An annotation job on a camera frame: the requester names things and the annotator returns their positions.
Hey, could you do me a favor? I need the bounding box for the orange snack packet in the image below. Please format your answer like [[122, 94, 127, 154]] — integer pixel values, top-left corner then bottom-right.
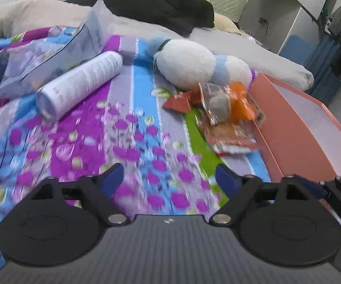
[[228, 81, 267, 123]]

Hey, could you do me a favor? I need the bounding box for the cream cloth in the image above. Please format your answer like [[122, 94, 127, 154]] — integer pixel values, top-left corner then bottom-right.
[[213, 13, 242, 33]]

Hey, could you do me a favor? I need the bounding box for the blue pad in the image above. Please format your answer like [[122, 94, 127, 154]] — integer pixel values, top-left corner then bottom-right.
[[278, 34, 317, 64]]

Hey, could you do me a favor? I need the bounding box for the white cylindrical bottle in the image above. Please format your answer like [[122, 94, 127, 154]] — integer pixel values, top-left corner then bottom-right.
[[35, 50, 124, 121]]

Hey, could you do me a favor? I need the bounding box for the black clothing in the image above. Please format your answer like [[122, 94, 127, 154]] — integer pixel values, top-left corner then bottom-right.
[[65, 0, 215, 37]]

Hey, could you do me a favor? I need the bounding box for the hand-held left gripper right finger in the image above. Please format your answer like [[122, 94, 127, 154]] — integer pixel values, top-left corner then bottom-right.
[[209, 164, 317, 225]]

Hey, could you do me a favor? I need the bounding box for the white cabinet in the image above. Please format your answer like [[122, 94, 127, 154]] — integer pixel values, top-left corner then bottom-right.
[[238, 0, 337, 55]]

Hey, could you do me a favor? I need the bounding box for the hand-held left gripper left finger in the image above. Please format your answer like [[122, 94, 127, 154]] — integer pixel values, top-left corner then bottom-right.
[[28, 163, 128, 226]]

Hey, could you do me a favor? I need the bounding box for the floral bedsheet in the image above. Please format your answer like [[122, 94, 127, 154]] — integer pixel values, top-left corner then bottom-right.
[[0, 27, 273, 273]]

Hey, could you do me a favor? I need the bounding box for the clear grey snack packet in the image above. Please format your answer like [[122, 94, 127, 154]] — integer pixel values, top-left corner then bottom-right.
[[200, 82, 233, 125]]

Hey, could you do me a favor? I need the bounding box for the blue curtain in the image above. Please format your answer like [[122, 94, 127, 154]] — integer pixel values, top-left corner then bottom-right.
[[305, 34, 341, 97]]

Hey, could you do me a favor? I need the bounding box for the pink cardboard box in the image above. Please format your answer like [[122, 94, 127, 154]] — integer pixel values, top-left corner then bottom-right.
[[247, 72, 341, 184]]

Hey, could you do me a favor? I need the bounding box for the grey duvet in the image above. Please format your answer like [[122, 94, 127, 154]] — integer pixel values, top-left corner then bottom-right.
[[0, 0, 314, 91]]

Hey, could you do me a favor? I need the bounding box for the pale printed plastic bag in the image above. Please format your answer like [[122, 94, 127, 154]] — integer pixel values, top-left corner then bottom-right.
[[0, 0, 106, 98]]

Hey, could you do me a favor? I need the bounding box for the white and blue plush toy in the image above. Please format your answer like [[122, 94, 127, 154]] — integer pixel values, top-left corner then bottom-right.
[[145, 35, 254, 91]]

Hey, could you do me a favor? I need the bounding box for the red-brown snack packet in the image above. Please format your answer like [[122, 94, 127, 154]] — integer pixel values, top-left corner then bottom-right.
[[161, 89, 202, 113]]

